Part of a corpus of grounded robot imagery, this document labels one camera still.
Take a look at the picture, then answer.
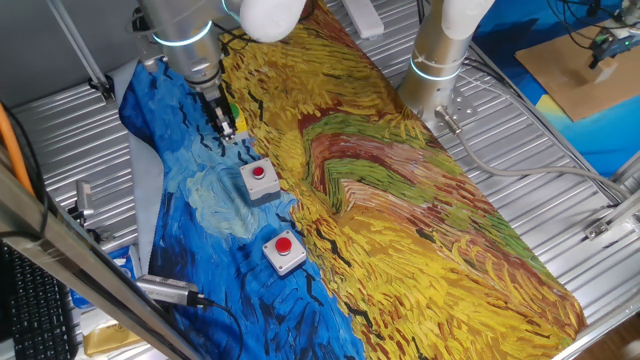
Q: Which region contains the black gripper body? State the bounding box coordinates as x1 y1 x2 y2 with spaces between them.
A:
192 82 232 124

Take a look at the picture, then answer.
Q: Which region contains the yellow box green mushroom button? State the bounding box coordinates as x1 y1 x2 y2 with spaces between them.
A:
225 102 250 146

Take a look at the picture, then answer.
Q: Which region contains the grey box raised red button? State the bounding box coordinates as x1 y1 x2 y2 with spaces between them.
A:
261 229 308 277

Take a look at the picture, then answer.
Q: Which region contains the grey metal rod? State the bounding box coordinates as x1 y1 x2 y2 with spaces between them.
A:
45 0 117 107

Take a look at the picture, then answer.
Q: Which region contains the black clamp tool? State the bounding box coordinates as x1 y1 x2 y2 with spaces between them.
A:
68 179 116 242

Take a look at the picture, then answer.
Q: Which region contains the blue tissue pack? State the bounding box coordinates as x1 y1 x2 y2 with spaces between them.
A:
69 244 144 309

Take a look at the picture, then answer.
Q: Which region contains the white power strip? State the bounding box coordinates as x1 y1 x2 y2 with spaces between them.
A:
340 0 385 40

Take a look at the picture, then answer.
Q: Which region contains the Van Gogh print tablecloth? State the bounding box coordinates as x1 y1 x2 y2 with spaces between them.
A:
107 0 589 360

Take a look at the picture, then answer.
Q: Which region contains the gold paper package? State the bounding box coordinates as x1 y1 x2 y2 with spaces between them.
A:
82 322 144 357

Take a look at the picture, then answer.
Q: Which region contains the black keyboard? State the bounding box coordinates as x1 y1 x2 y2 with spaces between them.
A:
0 239 79 360

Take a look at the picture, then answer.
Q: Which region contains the brown cardboard sheet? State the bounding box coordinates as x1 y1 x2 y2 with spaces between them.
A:
514 12 640 123

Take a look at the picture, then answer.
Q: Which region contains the blue painted cloth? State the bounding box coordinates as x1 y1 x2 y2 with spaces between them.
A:
472 0 640 179

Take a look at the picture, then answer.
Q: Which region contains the small wooden block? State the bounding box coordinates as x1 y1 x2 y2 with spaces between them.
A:
594 57 620 84

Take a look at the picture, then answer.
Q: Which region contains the silver camera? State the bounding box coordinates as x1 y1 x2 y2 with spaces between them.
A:
135 274 212 308

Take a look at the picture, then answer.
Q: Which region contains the thin black cable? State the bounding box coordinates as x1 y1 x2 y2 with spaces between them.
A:
0 102 50 241

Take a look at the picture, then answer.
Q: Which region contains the aluminium frame bar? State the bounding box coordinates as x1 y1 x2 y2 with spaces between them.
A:
0 159 201 360

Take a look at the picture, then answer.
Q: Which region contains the orange cable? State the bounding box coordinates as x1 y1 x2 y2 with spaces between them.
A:
0 102 35 197

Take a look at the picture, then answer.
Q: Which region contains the black camera cable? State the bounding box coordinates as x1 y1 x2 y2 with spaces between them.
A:
199 297 245 360

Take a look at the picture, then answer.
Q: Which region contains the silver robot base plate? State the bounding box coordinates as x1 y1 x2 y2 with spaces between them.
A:
424 92 477 136

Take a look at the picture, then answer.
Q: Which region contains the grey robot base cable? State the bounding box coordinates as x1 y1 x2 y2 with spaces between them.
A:
433 105 634 200

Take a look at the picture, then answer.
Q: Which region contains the aluminium bracket profile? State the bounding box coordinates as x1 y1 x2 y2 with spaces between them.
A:
583 191 640 241

